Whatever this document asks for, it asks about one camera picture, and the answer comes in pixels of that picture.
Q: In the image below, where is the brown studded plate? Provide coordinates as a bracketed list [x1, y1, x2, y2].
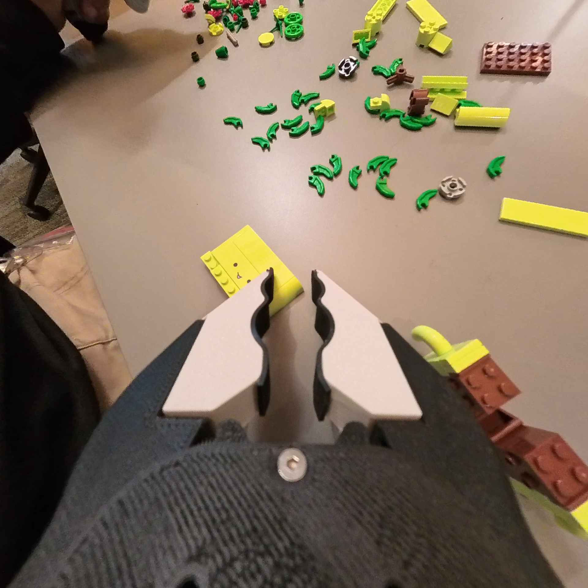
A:
[480, 41, 553, 76]

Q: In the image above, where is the person's left forearm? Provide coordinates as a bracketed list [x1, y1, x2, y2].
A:
[0, 0, 70, 157]

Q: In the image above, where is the person's black jacket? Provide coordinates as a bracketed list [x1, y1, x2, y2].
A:
[0, 271, 103, 588]

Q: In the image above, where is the black chair base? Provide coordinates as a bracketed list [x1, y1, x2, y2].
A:
[18, 142, 52, 220]

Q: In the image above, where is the wide lime flat tile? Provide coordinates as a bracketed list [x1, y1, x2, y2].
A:
[406, 0, 448, 29]

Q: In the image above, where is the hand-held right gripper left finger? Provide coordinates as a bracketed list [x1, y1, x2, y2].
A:
[161, 268, 275, 437]

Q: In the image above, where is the brown and lime brick assembly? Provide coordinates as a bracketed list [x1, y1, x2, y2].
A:
[411, 325, 588, 539]

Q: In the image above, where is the pile of small flower pieces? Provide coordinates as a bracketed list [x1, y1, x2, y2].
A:
[180, 0, 260, 38]

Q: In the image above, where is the lime brick panel with face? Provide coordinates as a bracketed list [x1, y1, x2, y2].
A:
[201, 225, 305, 318]

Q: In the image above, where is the long lime flat tile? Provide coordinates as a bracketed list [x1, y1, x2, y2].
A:
[499, 198, 588, 238]

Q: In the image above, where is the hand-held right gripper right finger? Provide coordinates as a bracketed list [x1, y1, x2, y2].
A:
[311, 269, 423, 439]

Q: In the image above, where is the lime curved brick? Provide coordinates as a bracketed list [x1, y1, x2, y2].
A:
[455, 106, 511, 130]

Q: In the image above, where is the clear plastic bag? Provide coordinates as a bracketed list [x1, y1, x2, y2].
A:
[0, 224, 75, 274]

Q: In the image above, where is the scatter of green leaf pieces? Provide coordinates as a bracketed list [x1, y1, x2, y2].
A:
[224, 36, 506, 212]

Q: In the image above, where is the lime round brick with tile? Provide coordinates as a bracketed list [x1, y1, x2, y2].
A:
[416, 21, 454, 56]

